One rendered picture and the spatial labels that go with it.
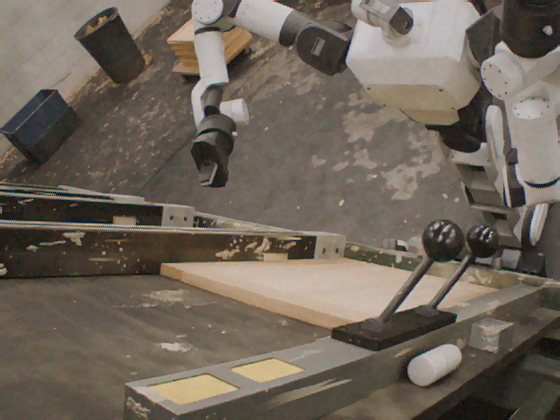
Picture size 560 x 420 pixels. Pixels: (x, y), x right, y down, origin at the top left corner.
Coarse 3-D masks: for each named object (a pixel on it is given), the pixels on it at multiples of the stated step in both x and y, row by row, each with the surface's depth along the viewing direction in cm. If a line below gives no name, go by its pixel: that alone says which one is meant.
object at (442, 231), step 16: (432, 224) 45; (448, 224) 44; (432, 240) 44; (448, 240) 44; (432, 256) 45; (448, 256) 44; (416, 272) 47; (400, 288) 48; (400, 304) 48; (368, 320) 49; (384, 320) 48
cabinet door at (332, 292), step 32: (224, 288) 79; (256, 288) 78; (288, 288) 83; (320, 288) 87; (352, 288) 90; (384, 288) 94; (416, 288) 98; (480, 288) 106; (320, 320) 68; (352, 320) 65
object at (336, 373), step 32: (512, 288) 95; (512, 320) 84; (288, 352) 42; (320, 352) 43; (352, 352) 44; (384, 352) 46; (416, 352) 52; (128, 384) 31; (160, 384) 32; (256, 384) 34; (288, 384) 35; (320, 384) 38; (352, 384) 42; (384, 384) 47; (128, 416) 30; (160, 416) 28; (192, 416) 28; (224, 416) 30; (256, 416) 33; (288, 416) 36; (320, 416) 39
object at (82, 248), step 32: (0, 224) 67; (32, 224) 73; (64, 224) 77; (96, 224) 83; (0, 256) 66; (32, 256) 70; (64, 256) 74; (96, 256) 78; (128, 256) 83; (160, 256) 88; (192, 256) 93; (224, 256) 100; (256, 256) 107; (288, 256) 115; (320, 256) 124
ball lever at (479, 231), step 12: (480, 228) 54; (492, 228) 54; (468, 240) 54; (480, 240) 53; (492, 240) 53; (468, 252) 56; (480, 252) 54; (492, 252) 54; (468, 264) 56; (456, 276) 56; (444, 288) 57; (432, 300) 58; (420, 312) 58; (432, 312) 57
